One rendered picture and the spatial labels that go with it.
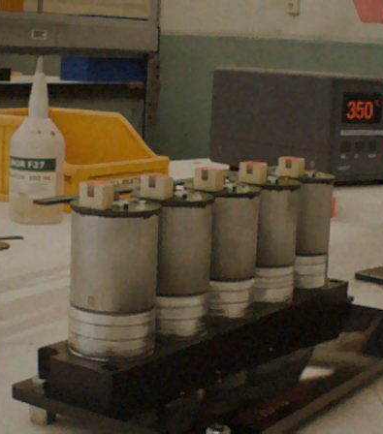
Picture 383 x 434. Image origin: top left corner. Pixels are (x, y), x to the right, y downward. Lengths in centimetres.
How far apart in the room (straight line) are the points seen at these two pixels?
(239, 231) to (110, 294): 6
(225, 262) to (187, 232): 3
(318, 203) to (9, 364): 12
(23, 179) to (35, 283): 15
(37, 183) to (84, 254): 32
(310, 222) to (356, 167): 48
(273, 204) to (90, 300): 9
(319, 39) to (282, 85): 498
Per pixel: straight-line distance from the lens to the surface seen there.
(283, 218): 33
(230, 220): 31
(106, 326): 27
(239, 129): 88
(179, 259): 29
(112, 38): 343
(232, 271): 31
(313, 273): 36
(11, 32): 314
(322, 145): 81
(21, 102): 326
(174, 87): 651
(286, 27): 596
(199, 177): 31
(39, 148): 59
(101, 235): 26
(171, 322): 29
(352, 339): 34
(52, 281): 45
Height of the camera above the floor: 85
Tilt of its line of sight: 9 degrees down
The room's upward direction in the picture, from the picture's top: 3 degrees clockwise
